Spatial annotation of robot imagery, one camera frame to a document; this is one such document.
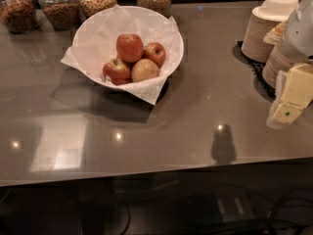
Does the rear paper bowl stack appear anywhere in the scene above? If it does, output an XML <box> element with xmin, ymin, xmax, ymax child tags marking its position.
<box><xmin>242</xmin><ymin>0</ymin><xmax>298</xmax><ymax>63</ymax></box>

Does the white paper liner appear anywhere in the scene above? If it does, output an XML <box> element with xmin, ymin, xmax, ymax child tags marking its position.
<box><xmin>60</xmin><ymin>4</ymin><xmax>182</xmax><ymax>106</ymax></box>

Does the front paper bowl stack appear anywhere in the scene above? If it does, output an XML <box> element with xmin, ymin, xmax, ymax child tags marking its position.
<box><xmin>262</xmin><ymin>44</ymin><xmax>294</xmax><ymax>88</ymax></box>

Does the black box under table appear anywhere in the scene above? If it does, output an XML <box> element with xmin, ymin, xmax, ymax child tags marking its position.
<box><xmin>187</xmin><ymin>190</ymin><xmax>259</xmax><ymax>229</ymax></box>

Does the white bowl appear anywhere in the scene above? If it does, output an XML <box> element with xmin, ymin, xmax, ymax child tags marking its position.
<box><xmin>71</xmin><ymin>5</ymin><xmax>185</xmax><ymax>87</ymax></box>

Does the red apple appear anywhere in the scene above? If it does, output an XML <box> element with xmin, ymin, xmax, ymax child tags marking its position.
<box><xmin>144</xmin><ymin>42</ymin><xmax>166</xmax><ymax>68</ymax></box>
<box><xmin>116</xmin><ymin>33</ymin><xmax>144</xmax><ymax>63</ymax></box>
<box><xmin>103</xmin><ymin>59</ymin><xmax>131</xmax><ymax>85</ymax></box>

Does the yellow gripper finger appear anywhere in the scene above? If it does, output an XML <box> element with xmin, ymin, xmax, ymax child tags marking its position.
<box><xmin>263</xmin><ymin>22</ymin><xmax>286</xmax><ymax>45</ymax></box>
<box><xmin>266</xmin><ymin>64</ymin><xmax>313</xmax><ymax>129</ymax></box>

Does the paper bowl stack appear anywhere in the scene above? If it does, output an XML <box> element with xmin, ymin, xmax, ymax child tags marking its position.
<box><xmin>242</xmin><ymin>0</ymin><xmax>298</xmax><ymax>63</ymax></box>
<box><xmin>262</xmin><ymin>44</ymin><xmax>294</xmax><ymax>88</ymax></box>

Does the black rubber mat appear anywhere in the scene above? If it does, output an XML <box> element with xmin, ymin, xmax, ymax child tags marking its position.
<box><xmin>237</xmin><ymin>41</ymin><xmax>276</xmax><ymax>102</ymax></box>

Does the leftmost glass cereal jar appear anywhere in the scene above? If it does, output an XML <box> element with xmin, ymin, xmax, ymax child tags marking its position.
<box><xmin>0</xmin><ymin>0</ymin><xmax>37</xmax><ymax>33</ymax></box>

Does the yellowish front apple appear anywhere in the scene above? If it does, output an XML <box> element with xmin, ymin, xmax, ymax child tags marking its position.
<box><xmin>131</xmin><ymin>59</ymin><xmax>159</xmax><ymax>82</ymax></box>

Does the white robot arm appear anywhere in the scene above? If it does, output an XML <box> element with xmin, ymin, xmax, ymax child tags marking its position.
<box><xmin>264</xmin><ymin>0</ymin><xmax>313</xmax><ymax>129</ymax></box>

